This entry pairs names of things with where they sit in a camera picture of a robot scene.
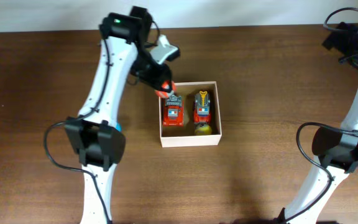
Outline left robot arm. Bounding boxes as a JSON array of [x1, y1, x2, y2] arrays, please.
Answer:
[[64, 6, 180, 223]]

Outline blue toy ball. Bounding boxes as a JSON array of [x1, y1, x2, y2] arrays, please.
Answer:
[[116, 123, 122, 131]]

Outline red fire truck yellow nozzle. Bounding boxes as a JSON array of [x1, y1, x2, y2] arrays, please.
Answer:
[[193, 90, 211, 124]]

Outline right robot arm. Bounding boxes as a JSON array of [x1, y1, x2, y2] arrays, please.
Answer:
[[274, 89, 358, 224]]

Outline red fire truck grey top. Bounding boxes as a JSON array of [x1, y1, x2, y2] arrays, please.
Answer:
[[162, 95, 184, 126]]

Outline orange toy ball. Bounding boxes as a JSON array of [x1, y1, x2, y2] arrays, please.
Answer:
[[155, 81, 177, 98]]

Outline yellow toy ball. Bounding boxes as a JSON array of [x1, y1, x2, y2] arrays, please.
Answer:
[[195, 123, 213, 136]]

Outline cardboard box container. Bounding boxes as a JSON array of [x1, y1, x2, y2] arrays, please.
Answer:
[[158, 81, 222, 147]]

